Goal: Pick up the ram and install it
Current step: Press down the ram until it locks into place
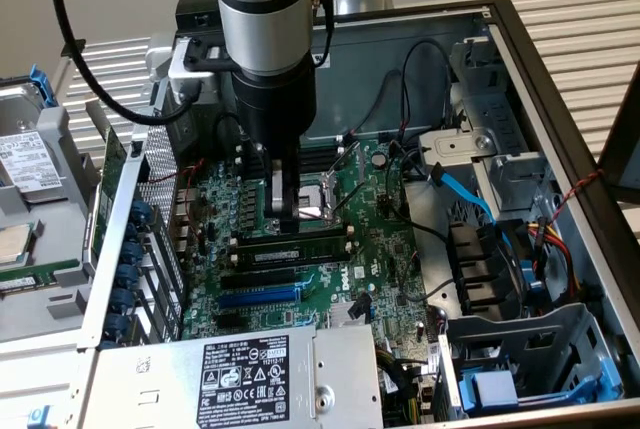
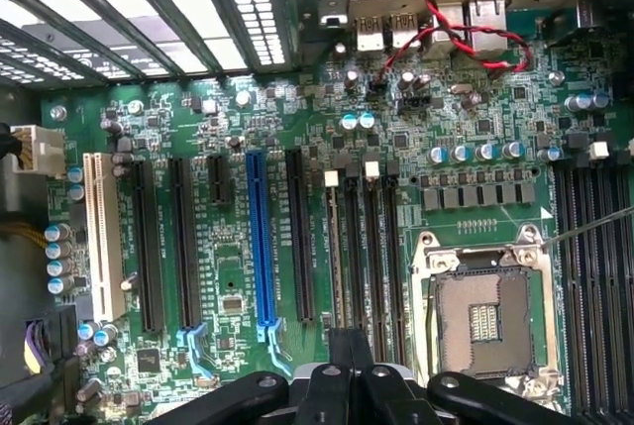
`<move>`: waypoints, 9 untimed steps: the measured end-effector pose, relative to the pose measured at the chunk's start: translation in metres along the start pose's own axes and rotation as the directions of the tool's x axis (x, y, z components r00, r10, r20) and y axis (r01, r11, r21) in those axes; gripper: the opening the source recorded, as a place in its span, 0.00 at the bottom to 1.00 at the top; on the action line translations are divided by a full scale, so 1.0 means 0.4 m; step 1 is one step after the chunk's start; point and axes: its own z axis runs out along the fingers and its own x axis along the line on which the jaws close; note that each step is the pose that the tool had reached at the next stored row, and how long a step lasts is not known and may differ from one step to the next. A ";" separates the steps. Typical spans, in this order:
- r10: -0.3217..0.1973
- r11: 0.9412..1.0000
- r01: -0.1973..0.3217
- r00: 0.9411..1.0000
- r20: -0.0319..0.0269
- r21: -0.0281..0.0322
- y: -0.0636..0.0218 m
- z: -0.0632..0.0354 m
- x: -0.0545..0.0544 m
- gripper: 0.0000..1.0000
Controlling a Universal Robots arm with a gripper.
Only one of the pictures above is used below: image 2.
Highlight long black expansion slot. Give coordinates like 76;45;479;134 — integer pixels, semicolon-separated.
284;146;318;325
131;159;166;335
169;156;203;331

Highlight small silver port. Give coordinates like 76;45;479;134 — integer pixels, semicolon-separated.
318;9;349;31

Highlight light blue card latch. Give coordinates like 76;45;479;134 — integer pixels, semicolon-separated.
256;316;294;377
174;321;213;382

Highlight braided cable with white plug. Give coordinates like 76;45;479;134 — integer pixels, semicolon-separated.
0;122;68;249

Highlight blue expansion slot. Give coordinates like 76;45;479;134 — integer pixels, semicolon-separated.
245;149;279;346

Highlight teal serial port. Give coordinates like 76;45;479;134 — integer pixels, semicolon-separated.
507;7;546;43

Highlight white PCI expansion slot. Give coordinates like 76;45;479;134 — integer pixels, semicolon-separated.
81;151;128;325

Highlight CPU socket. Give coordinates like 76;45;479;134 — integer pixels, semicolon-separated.
409;223;565;414

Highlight open metal PC case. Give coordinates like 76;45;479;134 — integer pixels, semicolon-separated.
0;0;634;425

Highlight thin metal locking lever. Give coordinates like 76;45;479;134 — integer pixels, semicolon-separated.
539;205;634;254

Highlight green Dell motherboard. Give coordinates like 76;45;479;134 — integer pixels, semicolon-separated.
39;1;634;425

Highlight short black expansion slot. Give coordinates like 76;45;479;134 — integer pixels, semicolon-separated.
206;154;233;207

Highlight silver USB port stack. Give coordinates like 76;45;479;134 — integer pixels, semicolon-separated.
388;11;421;51
354;12;386;53

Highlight silver network port block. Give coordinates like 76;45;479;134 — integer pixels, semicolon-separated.
467;0;510;53
429;2;467;46

